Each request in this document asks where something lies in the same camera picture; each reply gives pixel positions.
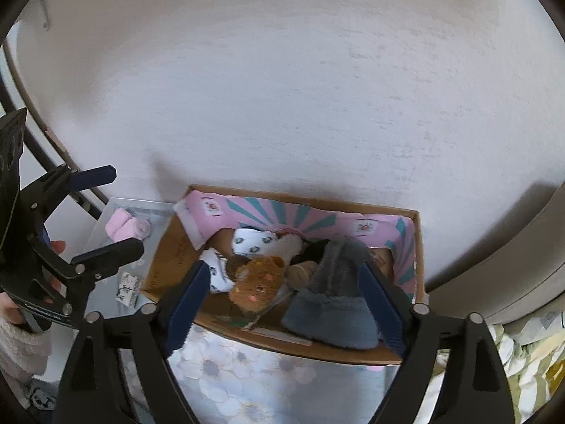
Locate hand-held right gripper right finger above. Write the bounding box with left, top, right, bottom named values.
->
left=357, top=263, right=515, bottom=424

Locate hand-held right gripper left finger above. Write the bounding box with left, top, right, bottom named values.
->
left=53, top=261, right=213, bottom=424

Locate white panda print sock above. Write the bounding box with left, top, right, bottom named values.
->
left=232, top=227, right=287, bottom=258
left=198, top=247, right=239, bottom=295

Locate white plastic storage tray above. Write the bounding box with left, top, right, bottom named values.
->
left=82, top=198, right=179, bottom=321

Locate green yellow floral quilt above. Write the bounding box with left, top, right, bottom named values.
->
left=415, top=309, right=565, bottom=424

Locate pink fluffy rolled sock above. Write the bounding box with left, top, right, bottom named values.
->
left=126, top=218, right=153, bottom=245
left=105, top=210, right=132, bottom=241

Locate blue-grey fluffy sock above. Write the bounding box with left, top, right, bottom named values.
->
left=281, top=236, right=381, bottom=351

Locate black curved metal bar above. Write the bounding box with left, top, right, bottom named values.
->
left=0, top=77, right=109, bottom=224

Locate white floral print box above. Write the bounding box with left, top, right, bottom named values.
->
left=115, top=272, right=141, bottom=307

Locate person's left hand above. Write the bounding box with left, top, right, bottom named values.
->
left=0, top=239, right=67, bottom=326

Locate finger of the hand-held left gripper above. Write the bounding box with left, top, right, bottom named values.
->
left=27, top=235, right=146, bottom=325
left=18, top=164, right=118, bottom=220

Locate white printed cloth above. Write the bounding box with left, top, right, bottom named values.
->
left=24, top=383, right=57, bottom=411

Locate light blue floral blanket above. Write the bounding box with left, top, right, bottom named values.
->
left=119, top=318, right=442, bottom=424

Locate cardboard box with pink lining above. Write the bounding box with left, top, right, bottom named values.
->
left=140, top=184, right=427, bottom=367

